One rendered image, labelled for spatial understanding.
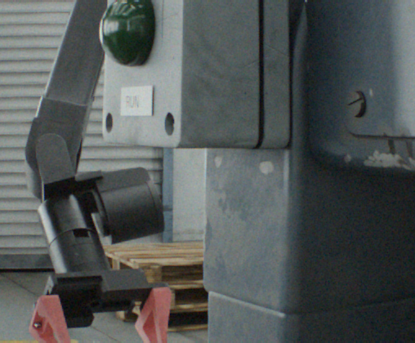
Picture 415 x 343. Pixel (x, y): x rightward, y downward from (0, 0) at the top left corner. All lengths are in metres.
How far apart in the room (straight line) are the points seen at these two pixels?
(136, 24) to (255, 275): 0.11
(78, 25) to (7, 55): 6.97
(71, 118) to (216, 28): 0.74
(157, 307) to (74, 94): 0.26
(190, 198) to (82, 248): 7.78
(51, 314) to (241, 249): 0.57
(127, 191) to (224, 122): 0.71
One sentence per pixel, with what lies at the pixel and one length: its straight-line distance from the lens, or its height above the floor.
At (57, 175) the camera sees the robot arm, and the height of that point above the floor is 1.19.
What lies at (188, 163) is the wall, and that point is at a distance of 8.78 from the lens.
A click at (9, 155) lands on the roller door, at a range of 8.15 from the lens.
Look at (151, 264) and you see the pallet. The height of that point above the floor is 0.42.
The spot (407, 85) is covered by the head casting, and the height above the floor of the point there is 1.26.
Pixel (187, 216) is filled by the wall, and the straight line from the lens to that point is 8.81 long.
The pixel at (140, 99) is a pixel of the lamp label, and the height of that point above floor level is 1.26.
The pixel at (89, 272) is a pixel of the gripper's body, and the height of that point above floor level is 1.10.
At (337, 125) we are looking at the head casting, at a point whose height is 1.25.
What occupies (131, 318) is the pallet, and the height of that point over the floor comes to 0.02.
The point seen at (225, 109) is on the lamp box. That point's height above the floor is 1.25.
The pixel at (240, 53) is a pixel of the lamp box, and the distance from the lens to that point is 0.38.
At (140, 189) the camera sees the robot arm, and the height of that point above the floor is 1.18.
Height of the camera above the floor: 1.25
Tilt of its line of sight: 3 degrees down
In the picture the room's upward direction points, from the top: 1 degrees clockwise
